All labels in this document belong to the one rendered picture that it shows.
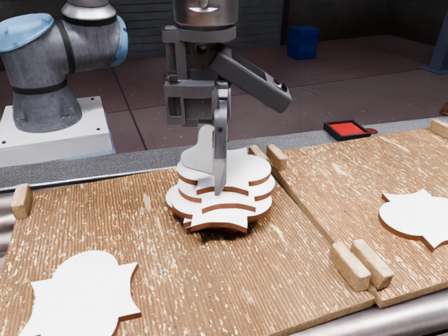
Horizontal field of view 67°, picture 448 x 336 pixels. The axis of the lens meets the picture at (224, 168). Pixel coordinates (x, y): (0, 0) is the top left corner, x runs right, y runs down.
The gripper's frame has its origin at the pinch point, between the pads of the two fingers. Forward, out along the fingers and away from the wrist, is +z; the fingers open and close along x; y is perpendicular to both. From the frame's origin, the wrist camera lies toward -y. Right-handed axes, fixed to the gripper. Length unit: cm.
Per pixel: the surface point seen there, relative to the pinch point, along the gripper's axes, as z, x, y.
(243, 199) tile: 0.7, 6.8, -2.8
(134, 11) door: 37, -449, 133
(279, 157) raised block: 3.2, -8.8, -9.5
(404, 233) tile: 4.9, 8.0, -24.8
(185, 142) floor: 99, -196, 37
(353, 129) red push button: 6.6, -28.0, -28.6
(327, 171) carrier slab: 5.9, -8.7, -18.3
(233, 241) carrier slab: 5.9, 9.3, -1.5
